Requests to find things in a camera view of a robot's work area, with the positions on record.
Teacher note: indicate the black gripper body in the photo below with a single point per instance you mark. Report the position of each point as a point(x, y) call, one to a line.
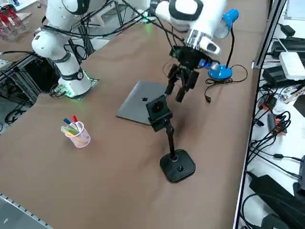
point(188, 58)

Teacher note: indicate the dark smartphone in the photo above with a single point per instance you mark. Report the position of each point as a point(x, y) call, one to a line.
point(157, 107)

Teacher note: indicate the black desktop phone stand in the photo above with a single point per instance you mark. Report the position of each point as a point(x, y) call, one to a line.
point(177, 167)

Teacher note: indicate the blue desk lamp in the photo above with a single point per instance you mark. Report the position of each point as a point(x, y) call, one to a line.
point(220, 72)

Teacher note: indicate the grey laptop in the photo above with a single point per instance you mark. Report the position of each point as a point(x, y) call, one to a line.
point(133, 105)

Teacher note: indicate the black power adapter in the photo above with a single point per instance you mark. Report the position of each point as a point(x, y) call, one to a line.
point(274, 75)

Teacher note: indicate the white router box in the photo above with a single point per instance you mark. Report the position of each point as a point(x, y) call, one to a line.
point(291, 65)

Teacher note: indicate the red marker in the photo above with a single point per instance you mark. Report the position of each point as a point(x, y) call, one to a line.
point(75, 118)

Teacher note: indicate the pink mesh pen cup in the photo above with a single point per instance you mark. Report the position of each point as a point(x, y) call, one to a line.
point(81, 140)

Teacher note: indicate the blue marker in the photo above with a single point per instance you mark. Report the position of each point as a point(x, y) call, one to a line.
point(66, 121)

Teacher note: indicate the green highlighter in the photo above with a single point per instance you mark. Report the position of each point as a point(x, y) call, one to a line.
point(69, 129)

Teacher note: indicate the yellow highlighter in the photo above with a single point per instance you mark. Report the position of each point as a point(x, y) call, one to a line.
point(70, 134)

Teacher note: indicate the large black power brick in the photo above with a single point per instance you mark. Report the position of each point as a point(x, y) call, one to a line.
point(274, 190)

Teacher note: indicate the clear acrylic shelf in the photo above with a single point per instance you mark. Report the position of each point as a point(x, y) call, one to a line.
point(14, 31)

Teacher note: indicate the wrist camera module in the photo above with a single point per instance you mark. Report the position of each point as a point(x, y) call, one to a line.
point(207, 64)

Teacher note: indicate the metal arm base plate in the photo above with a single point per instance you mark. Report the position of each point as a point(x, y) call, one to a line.
point(94, 82)

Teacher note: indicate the aluminium post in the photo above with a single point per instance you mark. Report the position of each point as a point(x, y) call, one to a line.
point(268, 35)

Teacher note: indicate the aluminium table edge rail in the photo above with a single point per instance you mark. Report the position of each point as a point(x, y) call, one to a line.
point(245, 167)

